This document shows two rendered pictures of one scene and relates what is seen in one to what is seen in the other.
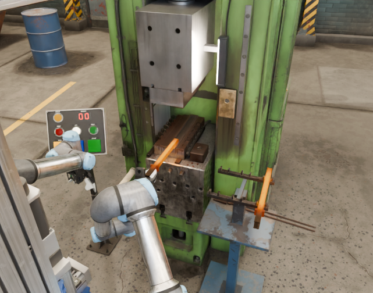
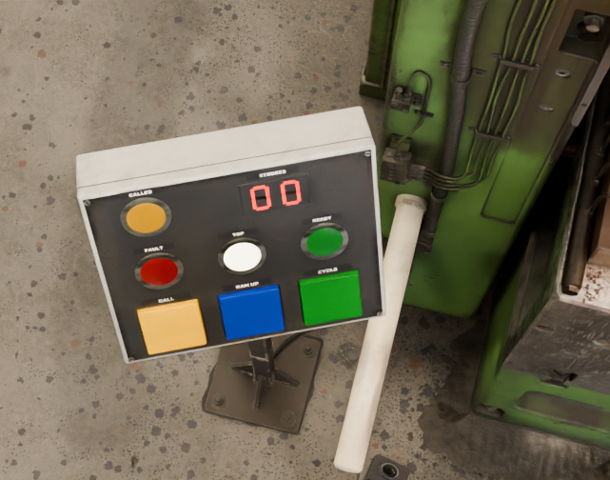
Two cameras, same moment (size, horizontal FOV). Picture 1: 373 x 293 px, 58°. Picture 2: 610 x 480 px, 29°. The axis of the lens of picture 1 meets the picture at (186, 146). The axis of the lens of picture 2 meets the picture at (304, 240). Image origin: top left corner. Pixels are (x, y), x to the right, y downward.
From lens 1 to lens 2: 148 cm
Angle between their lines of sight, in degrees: 38
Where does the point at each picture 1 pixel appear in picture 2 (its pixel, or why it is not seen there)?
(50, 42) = not seen: outside the picture
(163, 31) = not seen: outside the picture
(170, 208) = (599, 383)
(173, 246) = (558, 418)
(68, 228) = (102, 320)
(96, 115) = (338, 184)
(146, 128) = (537, 122)
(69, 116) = (203, 204)
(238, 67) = not seen: outside the picture
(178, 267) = (564, 462)
